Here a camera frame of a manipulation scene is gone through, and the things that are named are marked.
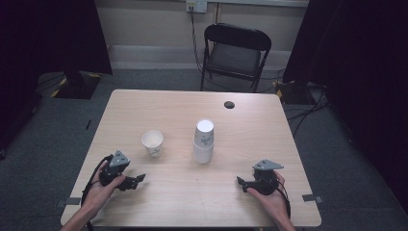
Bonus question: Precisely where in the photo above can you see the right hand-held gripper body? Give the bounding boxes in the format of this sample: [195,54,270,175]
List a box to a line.
[251,159,285,196]

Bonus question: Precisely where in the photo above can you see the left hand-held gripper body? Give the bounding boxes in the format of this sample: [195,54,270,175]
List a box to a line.
[98,149,132,188]

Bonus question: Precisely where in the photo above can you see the white paper cup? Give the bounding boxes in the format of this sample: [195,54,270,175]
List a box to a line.
[192,118,216,149]
[191,141,215,165]
[140,129,165,159]

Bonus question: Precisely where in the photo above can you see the person's right hand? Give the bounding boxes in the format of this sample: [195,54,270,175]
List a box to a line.
[246,169,291,223]

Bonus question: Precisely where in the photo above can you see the person's left hand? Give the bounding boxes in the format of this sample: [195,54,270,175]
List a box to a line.
[80,160,127,214]

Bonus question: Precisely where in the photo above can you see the grey tape strip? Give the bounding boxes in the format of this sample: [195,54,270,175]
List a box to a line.
[301,193,324,204]
[55,196,83,208]

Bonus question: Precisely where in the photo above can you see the black stand base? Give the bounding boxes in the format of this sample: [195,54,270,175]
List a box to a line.
[272,78,321,105]
[50,70,104,100]

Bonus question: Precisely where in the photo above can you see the black folding chair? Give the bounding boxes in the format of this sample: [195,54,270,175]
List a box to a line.
[199,22,273,94]

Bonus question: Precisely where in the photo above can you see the black curtain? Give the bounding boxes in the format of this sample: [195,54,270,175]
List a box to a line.
[0,0,114,152]
[282,0,408,206]

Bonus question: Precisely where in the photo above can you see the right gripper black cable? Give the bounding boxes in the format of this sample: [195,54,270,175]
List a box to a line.
[276,179,293,219]

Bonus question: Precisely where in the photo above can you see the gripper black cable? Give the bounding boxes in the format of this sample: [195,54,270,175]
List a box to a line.
[80,153,115,231]
[276,179,293,219]

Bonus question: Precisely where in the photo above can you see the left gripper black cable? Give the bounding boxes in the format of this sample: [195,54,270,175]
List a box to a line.
[80,153,115,231]

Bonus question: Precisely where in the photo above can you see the black floor cables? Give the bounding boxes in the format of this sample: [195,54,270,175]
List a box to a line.
[283,81,331,138]

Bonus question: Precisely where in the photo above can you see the black wall cable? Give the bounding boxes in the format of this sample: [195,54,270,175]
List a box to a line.
[189,6,206,75]

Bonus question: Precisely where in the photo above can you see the white wall socket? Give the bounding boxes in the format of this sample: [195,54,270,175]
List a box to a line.
[186,0,208,14]

